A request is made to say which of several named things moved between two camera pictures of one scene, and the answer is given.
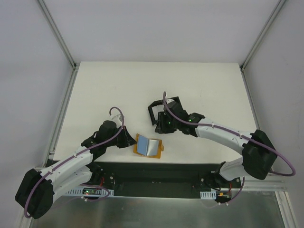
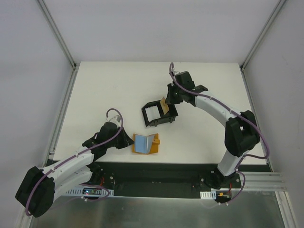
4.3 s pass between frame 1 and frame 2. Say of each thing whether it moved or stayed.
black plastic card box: moved
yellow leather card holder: moved
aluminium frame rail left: stayed
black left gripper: stayed
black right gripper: moved
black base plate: stayed
